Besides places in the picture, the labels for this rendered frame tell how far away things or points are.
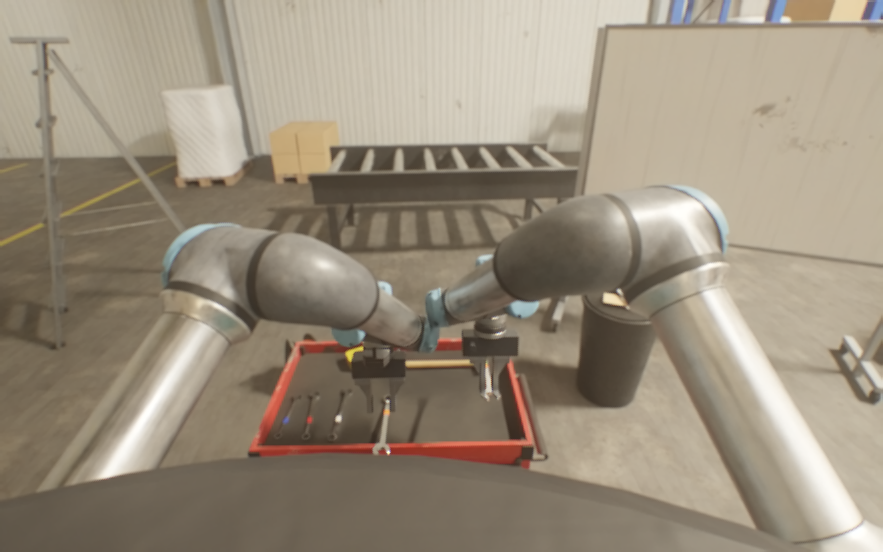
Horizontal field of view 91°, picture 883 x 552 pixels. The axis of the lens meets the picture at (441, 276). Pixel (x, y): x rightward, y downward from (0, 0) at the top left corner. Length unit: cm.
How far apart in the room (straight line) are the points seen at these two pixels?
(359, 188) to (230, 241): 340
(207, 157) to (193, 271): 694
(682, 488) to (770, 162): 184
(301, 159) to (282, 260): 657
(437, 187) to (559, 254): 350
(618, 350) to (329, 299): 209
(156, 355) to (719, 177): 295
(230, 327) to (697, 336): 52
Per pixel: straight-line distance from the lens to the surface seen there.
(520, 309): 87
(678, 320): 54
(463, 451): 121
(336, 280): 55
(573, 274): 50
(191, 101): 743
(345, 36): 889
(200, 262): 60
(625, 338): 246
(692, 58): 301
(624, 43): 300
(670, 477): 257
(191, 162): 761
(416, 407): 135
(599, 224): 49
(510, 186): 406
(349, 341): 93
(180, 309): 59
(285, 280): 54
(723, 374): 53
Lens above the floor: 184
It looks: 28 degrees down
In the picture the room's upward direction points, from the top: straight up
